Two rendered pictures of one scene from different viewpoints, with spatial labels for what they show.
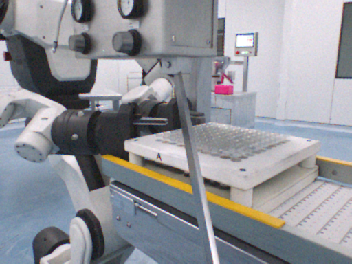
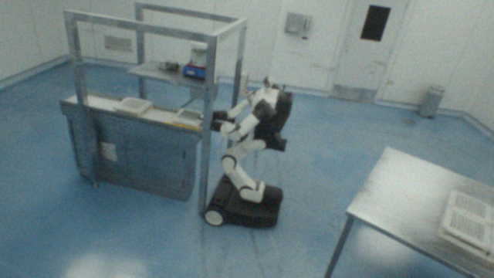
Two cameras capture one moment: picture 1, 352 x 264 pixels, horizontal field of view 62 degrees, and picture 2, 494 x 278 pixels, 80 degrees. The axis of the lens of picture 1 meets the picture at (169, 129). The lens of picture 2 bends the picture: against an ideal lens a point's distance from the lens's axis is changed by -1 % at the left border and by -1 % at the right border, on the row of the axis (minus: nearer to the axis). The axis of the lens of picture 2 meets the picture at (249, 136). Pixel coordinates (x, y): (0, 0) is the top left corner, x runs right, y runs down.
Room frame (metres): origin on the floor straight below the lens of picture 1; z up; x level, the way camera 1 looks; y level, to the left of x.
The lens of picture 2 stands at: (2.63, -1.09, 2.05)
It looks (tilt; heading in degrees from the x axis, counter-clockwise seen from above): 29 degrees down; 142
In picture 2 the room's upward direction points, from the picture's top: 8 degrees clockwise
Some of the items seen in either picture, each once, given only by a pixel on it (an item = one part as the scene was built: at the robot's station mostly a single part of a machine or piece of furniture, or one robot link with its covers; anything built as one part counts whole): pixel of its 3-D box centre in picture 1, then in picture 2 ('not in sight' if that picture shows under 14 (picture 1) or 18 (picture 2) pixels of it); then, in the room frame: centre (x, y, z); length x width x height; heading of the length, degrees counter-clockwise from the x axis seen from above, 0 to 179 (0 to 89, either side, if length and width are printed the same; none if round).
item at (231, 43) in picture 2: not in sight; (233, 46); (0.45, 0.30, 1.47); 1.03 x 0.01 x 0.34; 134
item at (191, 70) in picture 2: not in sight; (199, 69); (0.51, -0.03, 1.31); 0.21 x 0.20 x 0.09; 134
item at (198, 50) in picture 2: not in sight; (200, 52); (0.51, -0.03, 1.45); 0.15 x 0.15 x 0.19
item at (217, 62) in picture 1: (218, 74); not in sight; (3.30, -0.55, 0.95); 0.49 x 0.36 x 0.37; 52
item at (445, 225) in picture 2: not in sight; (466, 227); (2.39, 0.80, 0.91); 0.25 x 0.24 x 0.02; 108
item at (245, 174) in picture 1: (222, 145); (189, 116); (0.50, -0.09, 0.89); 0.25 x 0.24 x 0.02; 134
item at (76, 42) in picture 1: (78, 39); not in sight; (0.47, 0.14, 1.07); 0.03 x 0.02 x 0.04; 44
